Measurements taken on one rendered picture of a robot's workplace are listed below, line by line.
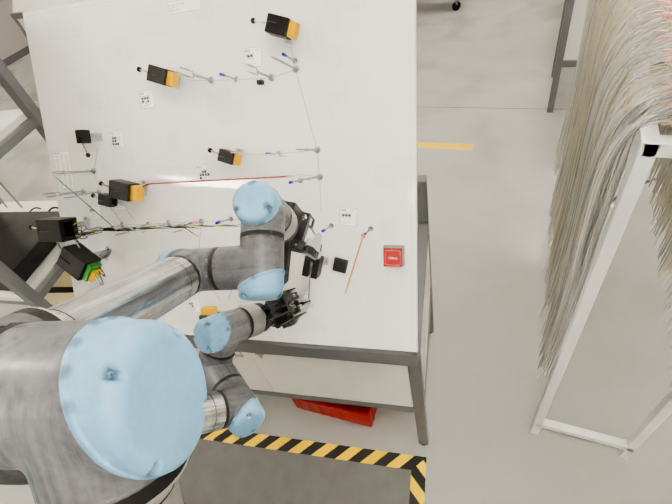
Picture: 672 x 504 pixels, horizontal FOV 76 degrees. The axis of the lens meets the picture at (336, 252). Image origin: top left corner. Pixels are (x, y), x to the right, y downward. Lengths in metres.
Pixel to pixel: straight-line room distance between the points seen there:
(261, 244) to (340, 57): 0.63
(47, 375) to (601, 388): 2.14
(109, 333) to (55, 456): 0.09
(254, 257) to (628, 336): 2.03
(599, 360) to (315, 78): 1.79
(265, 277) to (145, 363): 0.37
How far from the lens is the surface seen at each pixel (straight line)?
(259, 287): 0.69
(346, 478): 2.06
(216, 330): 0.92
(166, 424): 0.37
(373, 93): 1.15
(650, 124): 1.00
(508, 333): 2.33
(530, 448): 2.10
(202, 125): 1.33
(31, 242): 1.81
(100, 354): 0.35
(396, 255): 1.13
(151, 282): 0.64
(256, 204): 0.70
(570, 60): 3.65
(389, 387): 1.56
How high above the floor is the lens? 1.96
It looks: 46 degrees down
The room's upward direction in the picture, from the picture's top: 16 degrees counter-clockwise
